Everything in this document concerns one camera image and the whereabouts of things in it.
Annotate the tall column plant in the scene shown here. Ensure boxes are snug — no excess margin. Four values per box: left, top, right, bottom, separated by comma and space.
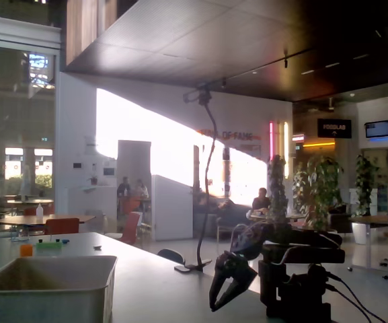
266, 154, 289, 236

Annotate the wall-mounted monitor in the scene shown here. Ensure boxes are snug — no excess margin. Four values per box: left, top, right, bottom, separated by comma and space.
364, 119, 388, 139

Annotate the black Foodlab sign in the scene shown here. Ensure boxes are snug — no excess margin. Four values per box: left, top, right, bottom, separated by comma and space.
317, 118, 353, 139

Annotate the white plant pot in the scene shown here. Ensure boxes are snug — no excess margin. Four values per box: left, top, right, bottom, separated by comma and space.
350, 221, 370, 246

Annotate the orange cafe chair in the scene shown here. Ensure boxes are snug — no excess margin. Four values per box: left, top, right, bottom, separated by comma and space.
44, 217, 80, 236

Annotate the white partition cabinet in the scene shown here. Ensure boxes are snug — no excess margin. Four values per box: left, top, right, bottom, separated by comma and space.
150, 174, 194, 242

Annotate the wooden cafe table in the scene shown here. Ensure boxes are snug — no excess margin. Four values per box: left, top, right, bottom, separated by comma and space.
0, 214, 96, 236

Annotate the wooden table with metal legs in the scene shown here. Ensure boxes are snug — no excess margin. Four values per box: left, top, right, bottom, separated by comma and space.
347, 214, 388, 281

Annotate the black cable of follower base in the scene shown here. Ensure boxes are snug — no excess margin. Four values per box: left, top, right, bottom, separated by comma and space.
324, 271, 387, 323

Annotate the bushy potted plant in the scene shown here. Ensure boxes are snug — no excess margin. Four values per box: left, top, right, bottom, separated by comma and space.
293, 153, 346, 234

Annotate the dark sofa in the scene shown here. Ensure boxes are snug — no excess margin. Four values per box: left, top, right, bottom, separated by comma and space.
193, 198, 254, 238

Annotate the slim potted plant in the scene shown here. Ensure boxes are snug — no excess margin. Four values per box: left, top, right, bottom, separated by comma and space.
354, 153, 381, 217

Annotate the green flat block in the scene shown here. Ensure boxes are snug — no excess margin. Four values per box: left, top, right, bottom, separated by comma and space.
35, 241, 63, 251

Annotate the black gooseneck clamp holder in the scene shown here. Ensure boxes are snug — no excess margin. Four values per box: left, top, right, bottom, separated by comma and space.
174, 97, 217, 273

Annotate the white plastic bin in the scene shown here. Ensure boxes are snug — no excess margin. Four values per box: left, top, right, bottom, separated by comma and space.
0, 254, 118, 323

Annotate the seated person in dark top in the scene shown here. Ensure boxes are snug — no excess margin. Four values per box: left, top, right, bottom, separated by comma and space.
251, 187, 272, 213

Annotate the white light tube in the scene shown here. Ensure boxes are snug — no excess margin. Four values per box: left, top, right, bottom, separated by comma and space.
282, 120, 290, 180

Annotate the seated person in background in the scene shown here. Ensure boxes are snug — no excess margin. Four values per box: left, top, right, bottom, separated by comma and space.
116, 176, 132, 199
133, 178, 150, 199

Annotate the long black looping cable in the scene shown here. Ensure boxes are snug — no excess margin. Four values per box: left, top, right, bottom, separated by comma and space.
324, 284, 372, 323

